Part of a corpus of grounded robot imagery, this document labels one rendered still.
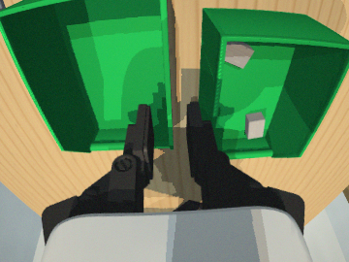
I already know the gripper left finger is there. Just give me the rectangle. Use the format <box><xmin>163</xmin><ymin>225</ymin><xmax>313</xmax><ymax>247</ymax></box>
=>
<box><xmin>42</xmin><ymin>104</ymin><xmax>154</xmax><ymax>245</ymax></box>

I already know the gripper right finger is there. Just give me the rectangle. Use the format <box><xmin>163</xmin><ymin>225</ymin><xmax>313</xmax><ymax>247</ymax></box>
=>
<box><xmin>186</xmin><ymin>102</ymin><xmax>305</xmax><ymax>234</ymax></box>

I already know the green bin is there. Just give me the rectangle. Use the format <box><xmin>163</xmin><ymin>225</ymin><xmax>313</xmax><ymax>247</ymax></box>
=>
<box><xmin>0</xmin><ymin>0</ymin><xmax>174</xmax><ymax>153</ymax></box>
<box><xmin>199</xmin><ymin>8</ymin><xmax>349</xmax><ymax>160</ymax></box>

